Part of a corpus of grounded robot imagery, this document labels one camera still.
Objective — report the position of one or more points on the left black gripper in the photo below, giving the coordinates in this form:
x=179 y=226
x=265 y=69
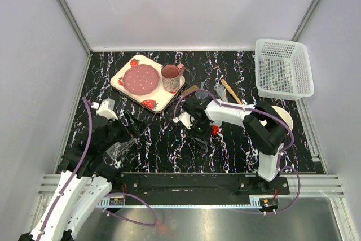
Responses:
x=136 y=127

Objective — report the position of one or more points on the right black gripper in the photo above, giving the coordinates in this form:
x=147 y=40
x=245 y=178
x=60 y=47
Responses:
x=200 y=139

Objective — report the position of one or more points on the white wash bottle red cap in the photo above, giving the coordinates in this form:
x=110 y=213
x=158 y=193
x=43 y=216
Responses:
x=215 y=127

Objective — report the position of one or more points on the clear test tube rack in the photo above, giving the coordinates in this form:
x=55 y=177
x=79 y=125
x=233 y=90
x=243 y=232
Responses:
x=120 y=149

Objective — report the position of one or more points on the clear plastic funnel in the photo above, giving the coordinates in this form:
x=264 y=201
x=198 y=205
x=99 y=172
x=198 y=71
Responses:
x=201 y=93

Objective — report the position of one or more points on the clear plastic pipettes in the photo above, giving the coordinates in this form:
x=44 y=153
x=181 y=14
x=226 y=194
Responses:
x=221 y=91

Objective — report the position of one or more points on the wooden test tube clamp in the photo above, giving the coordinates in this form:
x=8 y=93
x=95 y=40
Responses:
x=229 y=89

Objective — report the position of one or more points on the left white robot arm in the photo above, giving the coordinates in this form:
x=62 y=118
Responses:
x=86 y=178

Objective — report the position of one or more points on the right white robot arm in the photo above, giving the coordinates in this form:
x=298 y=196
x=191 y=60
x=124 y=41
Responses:
x=266 y=127

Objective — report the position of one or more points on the cream strawberry tray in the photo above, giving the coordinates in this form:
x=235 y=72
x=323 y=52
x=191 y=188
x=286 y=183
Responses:
x=158 y=100

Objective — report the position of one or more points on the pink dotted plate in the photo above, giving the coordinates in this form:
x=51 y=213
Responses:
x=141 y=79

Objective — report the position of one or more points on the pink patterned mug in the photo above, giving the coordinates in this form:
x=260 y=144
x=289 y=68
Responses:
x=171 y=77

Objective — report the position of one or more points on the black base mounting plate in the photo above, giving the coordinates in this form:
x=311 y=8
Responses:
x=196 y=189

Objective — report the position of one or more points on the cream floral bowl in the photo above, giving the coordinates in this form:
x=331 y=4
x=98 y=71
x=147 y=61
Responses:
x=283 y=115

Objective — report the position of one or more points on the white plastic basket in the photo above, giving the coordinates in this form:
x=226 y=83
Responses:
x=282 y=70

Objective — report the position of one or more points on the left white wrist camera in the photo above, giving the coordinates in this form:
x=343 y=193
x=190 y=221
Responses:
x=105 y=109

